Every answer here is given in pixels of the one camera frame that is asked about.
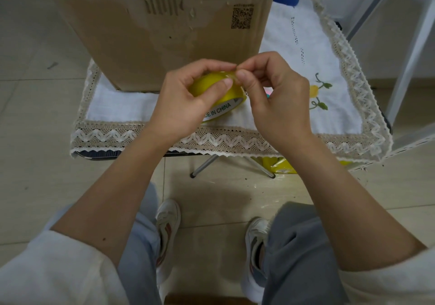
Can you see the person's right trouser leg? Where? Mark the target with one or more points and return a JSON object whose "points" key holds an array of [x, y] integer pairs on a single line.
{"points": [[299, 254]]}

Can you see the metal table leg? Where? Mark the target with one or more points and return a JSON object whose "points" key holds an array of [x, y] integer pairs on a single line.
{"points": [[204, 167], [263, 170]]}

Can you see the person's left white sleeve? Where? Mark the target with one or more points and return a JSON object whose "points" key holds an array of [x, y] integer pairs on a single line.
{"points": [[57, 270]]}

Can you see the brown cardboard box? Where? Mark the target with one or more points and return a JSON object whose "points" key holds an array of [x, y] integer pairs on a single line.
{"points": [[136, 36]]}

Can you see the person's left hand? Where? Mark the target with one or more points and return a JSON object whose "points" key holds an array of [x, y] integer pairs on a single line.
{"points": [[176, 107]]}

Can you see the person's right white shoe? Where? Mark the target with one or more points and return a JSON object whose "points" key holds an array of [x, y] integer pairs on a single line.
{"points": [[255, 247]]}

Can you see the person's white sleeve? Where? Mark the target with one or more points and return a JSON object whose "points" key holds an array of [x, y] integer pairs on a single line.
{"points": [[57, 270], [394, 281]]}

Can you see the person's white shoe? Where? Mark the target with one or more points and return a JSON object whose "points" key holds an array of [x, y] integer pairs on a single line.
{"points": [[255, 247], [168, 226]]}

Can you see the person's left white shoe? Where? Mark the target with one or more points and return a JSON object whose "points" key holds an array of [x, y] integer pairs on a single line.
{"points": [[168, 226]]}

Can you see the person's left trouser leg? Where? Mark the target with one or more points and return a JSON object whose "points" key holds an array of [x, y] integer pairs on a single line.
{"points": [[142, 264]]}

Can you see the person's trouser leg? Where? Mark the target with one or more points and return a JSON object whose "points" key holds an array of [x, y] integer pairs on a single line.
{"points": [[299, 254], [142, 264]]}

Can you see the white lace-trimmed tablecloth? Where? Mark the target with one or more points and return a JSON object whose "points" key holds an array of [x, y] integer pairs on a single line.
{"points": [[115, 107]]}

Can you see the person's right white sleeve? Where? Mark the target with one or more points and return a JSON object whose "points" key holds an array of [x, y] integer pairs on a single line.
{"points": [[394, 281]]}

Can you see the white metal shelf rack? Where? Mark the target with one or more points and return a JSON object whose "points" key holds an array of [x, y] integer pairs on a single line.
{"points": [[407, 67]]}

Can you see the person's right forearm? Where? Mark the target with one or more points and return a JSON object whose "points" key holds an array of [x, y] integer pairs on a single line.
{"points": [[346, 199]]}

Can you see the yellow tape roll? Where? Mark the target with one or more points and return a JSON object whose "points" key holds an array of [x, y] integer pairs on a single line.
{"points": [[234, 94]]}

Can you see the pink box cutter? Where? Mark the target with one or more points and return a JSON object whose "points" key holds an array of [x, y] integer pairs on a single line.
{"points": [[268, 93]]}

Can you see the person's right hand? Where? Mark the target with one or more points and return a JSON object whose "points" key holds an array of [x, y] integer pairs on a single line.
{"points": [[282, 104]]}

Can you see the person's left forearm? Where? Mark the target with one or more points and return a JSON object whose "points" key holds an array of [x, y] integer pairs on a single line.
{"points": [[115, 196]]}

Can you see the yellow plastic packet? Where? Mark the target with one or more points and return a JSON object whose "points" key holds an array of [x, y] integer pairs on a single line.
{"points": [[283, 167]]}

